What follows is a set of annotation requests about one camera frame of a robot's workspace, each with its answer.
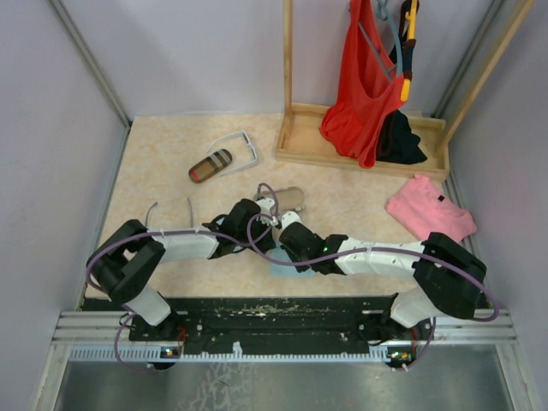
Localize light blue cloth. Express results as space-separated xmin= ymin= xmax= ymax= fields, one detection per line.
xmin=269 ymin=241 xmax=315 ymax=278

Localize map print glasses case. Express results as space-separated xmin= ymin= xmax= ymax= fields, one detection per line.
xmin=253 ymin=187 xmax=306 ymax=214

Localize blue-grey sunglasses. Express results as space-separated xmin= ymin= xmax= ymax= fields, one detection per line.
xmin=145 ymin=197 xmax=195 ymax=227

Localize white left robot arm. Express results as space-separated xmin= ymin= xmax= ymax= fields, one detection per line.
xmin=86 ymin=197 xmax=279 ymax=340

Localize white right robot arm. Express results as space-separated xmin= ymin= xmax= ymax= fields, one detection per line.
xmin=279 ymin=222 xmax=486 ymax=339

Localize white sunglasses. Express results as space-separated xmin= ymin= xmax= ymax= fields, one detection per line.
xmin=206 ymin=129 xmax=259 ymax=176

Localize plaid brown glasses case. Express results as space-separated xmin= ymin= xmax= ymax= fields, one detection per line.
xmin=188 ymin=149 xmax=233 ymax=184

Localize wooden clothes rack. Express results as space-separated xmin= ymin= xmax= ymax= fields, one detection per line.
xmin=276 ymin=1 xmax=533 ymax=182

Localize pink folded shirt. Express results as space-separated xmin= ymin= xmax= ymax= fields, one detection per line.
xmin=385 ymin=175 xmax=477 ymax=242

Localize black garment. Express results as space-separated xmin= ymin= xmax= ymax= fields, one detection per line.
xmin=376 ymin=110 xmax=427 ymax=165

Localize red garment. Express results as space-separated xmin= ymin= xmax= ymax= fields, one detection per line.
xmin=319 ymin=1 xmax=403 ymax=169

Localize blue-grey hanger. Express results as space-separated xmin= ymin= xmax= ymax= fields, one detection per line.
xmin=354 ymin=0 xmax=406 ymax=81

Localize yellow black hanger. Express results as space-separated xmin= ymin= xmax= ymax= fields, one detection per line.
xmin=393 ymin=0 xmax=420 ymax=103

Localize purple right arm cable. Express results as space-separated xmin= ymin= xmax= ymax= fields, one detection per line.
xmin=247 ymin=213 xmax=501 ymax=372

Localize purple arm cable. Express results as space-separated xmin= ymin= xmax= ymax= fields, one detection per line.
xmin=247 ymin=213 xmax=501 ymax=372
xmin=85 ymin=182 xmax=282 ymax=373

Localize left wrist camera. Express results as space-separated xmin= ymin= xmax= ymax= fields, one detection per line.
xmin=255 ymin=197 xmax=276 ymax=217

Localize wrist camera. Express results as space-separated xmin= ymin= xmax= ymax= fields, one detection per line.
xmin=255 ymin=197 xmax=276 ymax=217
xmin=277 ymin=211 xmax=302 ymax=232

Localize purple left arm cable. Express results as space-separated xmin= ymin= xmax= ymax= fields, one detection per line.
xmin=85 ymin=182 xmax=282 ymax=373

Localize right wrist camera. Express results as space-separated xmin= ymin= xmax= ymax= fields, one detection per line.
xmin=277 ymin=211 xmax=302 ymax=232

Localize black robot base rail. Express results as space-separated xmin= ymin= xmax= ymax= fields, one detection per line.
xmin=79 ymin=295 xmax=489 ymax=356

